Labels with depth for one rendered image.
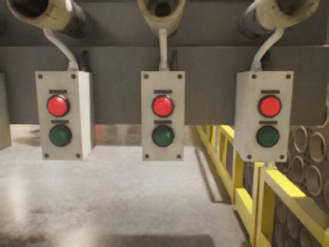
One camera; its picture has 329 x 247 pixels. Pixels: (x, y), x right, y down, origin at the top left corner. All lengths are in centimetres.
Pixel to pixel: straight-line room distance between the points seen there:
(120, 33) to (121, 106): 15
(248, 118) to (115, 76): 26
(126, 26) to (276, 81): 30
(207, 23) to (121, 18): 17
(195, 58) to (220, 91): 8
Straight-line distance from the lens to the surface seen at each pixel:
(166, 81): 45
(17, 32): 65
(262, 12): 44
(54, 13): 42
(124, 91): 54
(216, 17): 58
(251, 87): 47
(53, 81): 48
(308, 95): 60
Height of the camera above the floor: 76
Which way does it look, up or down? 10 degrees down
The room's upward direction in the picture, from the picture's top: straight up
